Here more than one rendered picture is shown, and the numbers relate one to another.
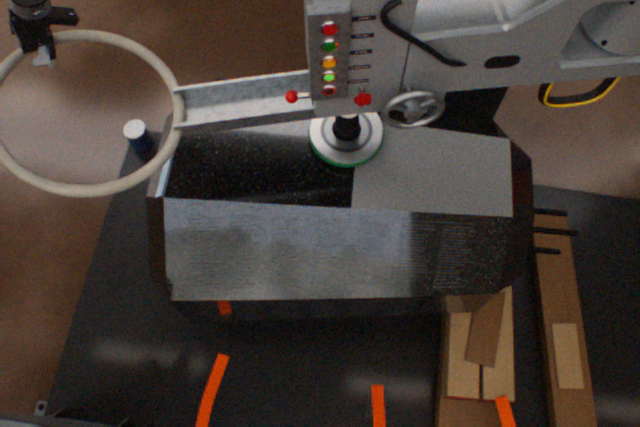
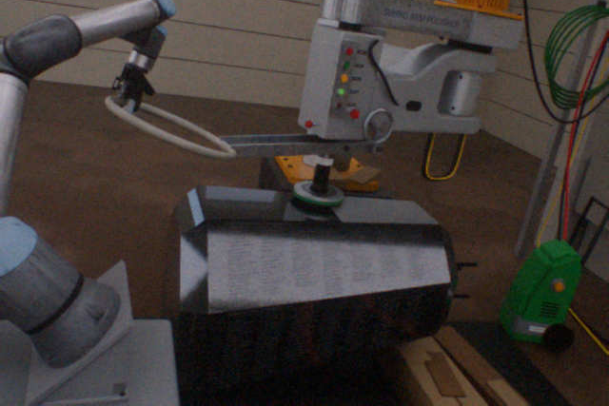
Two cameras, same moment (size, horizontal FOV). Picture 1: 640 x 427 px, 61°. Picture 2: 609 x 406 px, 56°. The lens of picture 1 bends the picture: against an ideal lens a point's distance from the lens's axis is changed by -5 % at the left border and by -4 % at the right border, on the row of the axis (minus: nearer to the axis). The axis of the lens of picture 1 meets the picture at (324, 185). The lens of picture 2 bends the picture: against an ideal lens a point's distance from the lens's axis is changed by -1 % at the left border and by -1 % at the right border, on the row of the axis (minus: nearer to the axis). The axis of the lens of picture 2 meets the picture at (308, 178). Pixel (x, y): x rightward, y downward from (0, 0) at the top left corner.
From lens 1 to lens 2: 1.71 m
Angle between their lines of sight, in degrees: 50
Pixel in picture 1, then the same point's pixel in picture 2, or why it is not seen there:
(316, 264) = (326, 267)
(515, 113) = not seen: hidden behind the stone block
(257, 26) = (159, 254)
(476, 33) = (402, 80)
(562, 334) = (498, 386)
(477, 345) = (444, 384)
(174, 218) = (216, 235)
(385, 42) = (366, 73)
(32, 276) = not seen: outside the picture
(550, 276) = (464, 357)
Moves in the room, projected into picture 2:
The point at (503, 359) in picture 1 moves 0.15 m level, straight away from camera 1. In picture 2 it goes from (469, 392) to (486, 379)
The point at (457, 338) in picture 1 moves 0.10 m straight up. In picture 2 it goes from (426, 384) to (432, 364)
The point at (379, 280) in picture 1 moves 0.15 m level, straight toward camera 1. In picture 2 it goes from (372, 277) to (379, 297)
